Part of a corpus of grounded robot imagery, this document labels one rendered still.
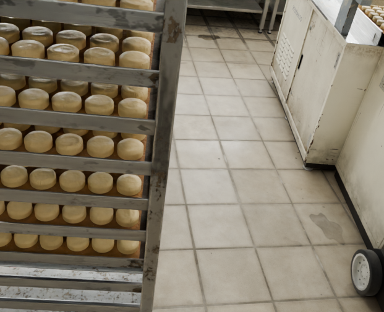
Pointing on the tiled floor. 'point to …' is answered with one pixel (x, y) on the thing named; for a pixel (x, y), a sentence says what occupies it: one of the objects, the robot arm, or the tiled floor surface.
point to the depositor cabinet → (320, 78)
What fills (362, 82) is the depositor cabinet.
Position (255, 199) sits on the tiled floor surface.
